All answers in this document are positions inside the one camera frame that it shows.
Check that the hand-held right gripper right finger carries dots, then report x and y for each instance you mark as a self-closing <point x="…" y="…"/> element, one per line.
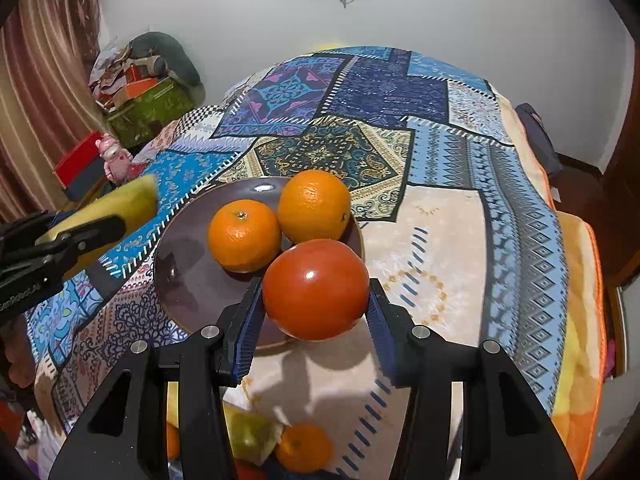
<point x="382" y="342"/>

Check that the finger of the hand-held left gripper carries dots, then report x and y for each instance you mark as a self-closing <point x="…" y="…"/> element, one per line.
<point x="92" y="233"/>
<point x="27" y="221"/>

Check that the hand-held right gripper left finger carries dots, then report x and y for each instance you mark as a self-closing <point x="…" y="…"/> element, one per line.
<point x="248" y="332"/>

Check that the yellow-green mango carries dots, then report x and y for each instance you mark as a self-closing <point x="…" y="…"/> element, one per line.
<point x="127" y="200"/>

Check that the brown plate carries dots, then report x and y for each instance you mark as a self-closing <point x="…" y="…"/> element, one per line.
<point x="190" y="280"/>

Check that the red tomato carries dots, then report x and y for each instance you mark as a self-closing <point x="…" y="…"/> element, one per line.
<point x="315" y="290"/>

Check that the pink toy figure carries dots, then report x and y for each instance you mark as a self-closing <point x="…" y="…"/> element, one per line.
<point x="114" y="160"/>

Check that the red box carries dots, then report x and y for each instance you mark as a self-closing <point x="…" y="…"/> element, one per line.
<point x="75" y="157"/>

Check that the small orange with stem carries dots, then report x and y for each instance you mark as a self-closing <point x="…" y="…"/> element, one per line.
<point x="242" y="237"/>

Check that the yellow-green pear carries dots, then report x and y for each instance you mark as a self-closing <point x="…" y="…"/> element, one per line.
<point x="250" y="432"/>

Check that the green patterned box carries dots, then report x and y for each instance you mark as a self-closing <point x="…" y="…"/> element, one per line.
<point x="150" y="115"/>

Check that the striped brown curtain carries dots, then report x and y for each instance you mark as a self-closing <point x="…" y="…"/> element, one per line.
<point x="40" y="85"/>

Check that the red fruit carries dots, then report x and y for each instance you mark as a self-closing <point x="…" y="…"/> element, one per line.
<point x="250" y="472"/>

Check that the large orange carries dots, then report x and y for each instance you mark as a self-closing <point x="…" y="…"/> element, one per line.
<point x="312" y="205"/>

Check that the orange box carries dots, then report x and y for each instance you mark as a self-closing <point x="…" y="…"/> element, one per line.
<point x="145" y="89"/>

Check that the patchwork printed blanket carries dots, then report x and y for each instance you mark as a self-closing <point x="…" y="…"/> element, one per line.
<point x="450" y="170"/>

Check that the grey cushion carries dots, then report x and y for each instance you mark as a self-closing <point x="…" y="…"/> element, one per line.
<point x="175" y="52"/>

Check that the orange and yellow blanket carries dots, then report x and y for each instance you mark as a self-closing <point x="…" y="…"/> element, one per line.
<point x="580" y="310"/>

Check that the dark wooden furniture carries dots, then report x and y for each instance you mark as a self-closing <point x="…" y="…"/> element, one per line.
<point x="615" y="240"/>

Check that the dark cloth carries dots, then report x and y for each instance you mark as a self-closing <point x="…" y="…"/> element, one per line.
<point x="537" y="135"/>

